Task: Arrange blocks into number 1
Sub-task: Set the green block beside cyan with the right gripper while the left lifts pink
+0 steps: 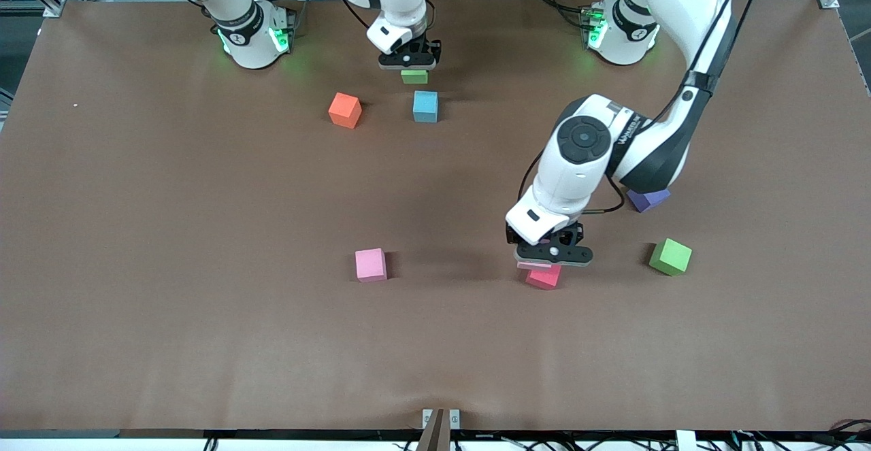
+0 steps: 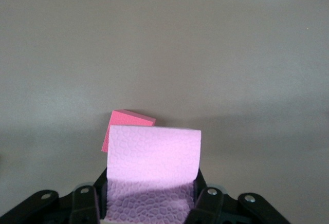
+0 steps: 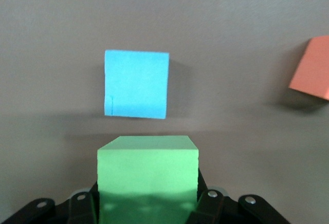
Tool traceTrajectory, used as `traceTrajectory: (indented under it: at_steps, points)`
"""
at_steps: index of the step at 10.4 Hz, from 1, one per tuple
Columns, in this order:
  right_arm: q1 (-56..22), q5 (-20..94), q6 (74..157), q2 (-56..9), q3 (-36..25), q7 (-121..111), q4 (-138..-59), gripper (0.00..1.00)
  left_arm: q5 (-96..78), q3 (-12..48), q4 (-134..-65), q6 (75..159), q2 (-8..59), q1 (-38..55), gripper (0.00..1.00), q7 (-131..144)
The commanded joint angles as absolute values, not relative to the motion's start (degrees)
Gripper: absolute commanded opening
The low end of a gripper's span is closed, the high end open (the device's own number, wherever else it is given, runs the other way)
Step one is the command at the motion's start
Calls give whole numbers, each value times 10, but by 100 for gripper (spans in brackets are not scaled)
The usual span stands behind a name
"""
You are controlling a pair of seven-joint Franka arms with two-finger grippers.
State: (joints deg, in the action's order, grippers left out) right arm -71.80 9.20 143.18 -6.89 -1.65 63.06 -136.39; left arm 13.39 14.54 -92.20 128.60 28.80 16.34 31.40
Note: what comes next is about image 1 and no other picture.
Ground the metal mount bracket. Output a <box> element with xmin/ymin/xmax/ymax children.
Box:
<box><xmin>422</xmin><ymin>408</ymin><xmax>461</xmax><ymax>451</ymax></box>

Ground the red foam cube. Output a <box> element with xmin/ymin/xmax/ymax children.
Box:
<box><xmin>526</xmin><ymin>265</ymin><xmax>563</xmax><ymax>290</ymax></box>

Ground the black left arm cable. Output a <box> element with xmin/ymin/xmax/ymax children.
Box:
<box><xmin>519</xmin><ymin>0</ymin><xmax>766</xmax><ymax>216</ymax></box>

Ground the brown table cover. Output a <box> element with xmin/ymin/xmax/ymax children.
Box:
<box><xmin>0</xmin><ymin>0</ymin><xmax>871</xmax><ymax>431</ymax></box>

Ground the blue foam cube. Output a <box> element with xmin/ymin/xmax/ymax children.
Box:
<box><xmin>412</xmin><ymin>90</ymin><xmax>440</xmax><ymax>124</ymax></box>

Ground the orange foam cube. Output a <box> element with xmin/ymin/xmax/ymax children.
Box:
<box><xmin>328</xmin><ymin>93</ymin><xmax>363</xmax><ymax>130</ymax></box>

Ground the purple foam cube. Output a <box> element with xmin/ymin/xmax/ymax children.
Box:
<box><xmin>627</xmin><ymin>189</ymin><xmax>672</xmax><ymax>214</ymax></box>

